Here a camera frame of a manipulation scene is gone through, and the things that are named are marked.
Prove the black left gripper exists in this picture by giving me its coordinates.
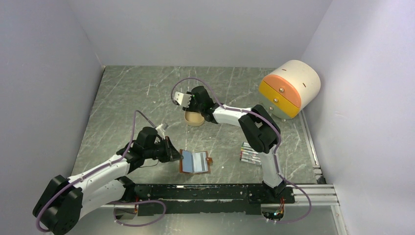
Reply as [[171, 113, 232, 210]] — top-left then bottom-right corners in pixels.
[[144, 136, 183, 163]]

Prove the beige oval tray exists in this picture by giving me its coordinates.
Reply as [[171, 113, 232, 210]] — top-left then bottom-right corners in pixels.
[[184, 111, 205, 126]]

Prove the brown leather card holder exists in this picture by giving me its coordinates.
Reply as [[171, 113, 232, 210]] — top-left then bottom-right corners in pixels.
[[179, 149, 213, 175]]

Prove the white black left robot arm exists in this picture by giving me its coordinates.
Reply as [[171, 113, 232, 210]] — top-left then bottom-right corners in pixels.
[[32, 127, 183, 235]]

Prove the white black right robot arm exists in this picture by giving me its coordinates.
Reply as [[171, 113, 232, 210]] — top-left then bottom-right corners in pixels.
[[183, 86, 286, 203]]

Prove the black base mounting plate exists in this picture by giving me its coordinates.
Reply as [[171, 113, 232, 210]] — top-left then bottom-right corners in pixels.
[[113, 183, 295, 216]]

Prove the pack of coloured markers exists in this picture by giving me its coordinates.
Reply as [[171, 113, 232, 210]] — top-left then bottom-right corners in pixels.
[[239, 142, 261, 165]]

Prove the round pastel drawer cabinet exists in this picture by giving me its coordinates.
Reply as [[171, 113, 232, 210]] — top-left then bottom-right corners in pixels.
[[258, 60, 321, 119]]

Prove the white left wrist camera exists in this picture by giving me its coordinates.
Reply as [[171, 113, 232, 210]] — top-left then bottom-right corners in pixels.
[[156, 123, 168, 139]]

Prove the aluminium frame rail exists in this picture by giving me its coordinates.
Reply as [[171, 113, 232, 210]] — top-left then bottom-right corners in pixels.
[[83, 113, 340, 227]]

